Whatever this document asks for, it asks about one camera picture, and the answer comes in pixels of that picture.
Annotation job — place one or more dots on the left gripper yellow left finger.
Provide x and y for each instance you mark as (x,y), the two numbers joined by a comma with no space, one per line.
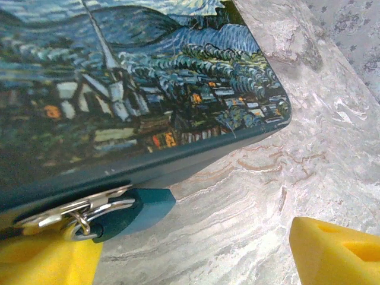
(44,261)

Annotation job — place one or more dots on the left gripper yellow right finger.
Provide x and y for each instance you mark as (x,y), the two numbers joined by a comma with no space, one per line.
(335,255)

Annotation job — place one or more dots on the small blue padlock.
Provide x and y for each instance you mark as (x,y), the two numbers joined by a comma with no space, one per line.
(142,210)

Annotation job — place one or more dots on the starry night print tin box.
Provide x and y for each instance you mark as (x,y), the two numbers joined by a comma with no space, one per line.
(133,89)

